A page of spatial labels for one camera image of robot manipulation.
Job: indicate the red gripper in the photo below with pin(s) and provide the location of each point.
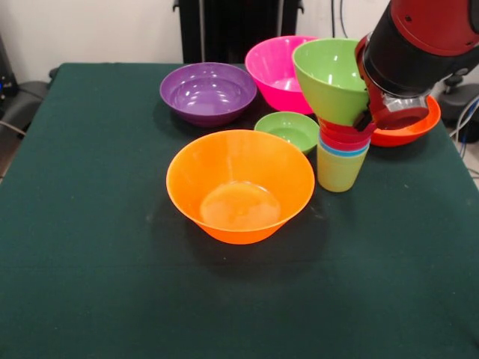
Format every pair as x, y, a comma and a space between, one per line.
378, 108

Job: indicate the red cup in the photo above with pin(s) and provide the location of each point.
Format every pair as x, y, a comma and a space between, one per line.
340, 146

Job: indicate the large green bowl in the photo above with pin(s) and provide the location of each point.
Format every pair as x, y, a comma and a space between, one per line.
333, 101

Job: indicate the blue cup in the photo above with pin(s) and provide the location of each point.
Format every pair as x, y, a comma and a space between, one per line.
327, 151

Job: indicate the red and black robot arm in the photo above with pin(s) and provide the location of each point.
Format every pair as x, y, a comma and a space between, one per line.
419, 45

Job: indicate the red-orange bowl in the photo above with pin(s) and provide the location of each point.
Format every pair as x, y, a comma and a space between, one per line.
411, 136

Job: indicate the yellow cup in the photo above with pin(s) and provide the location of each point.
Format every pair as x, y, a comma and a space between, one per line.
338, 175

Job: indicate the small green bowl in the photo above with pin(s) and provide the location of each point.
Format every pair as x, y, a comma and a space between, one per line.
288, 129

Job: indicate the black equipment with knob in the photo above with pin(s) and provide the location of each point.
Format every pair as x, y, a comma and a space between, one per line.
462, 102

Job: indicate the pink bowl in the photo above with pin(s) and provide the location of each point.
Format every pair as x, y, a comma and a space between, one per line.
269, 71

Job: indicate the large orange bowl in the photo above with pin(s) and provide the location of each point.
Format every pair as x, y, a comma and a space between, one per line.
239, 175

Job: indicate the purple bowl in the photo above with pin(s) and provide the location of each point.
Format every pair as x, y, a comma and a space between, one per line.
207, 93

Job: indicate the dark green tablecloth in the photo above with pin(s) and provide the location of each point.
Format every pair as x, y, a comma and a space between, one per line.
112, 291

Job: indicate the black table clamp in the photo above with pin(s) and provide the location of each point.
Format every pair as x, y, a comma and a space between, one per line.
54, 73

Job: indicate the black electronics box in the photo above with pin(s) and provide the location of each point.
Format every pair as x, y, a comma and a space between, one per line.
6, 82

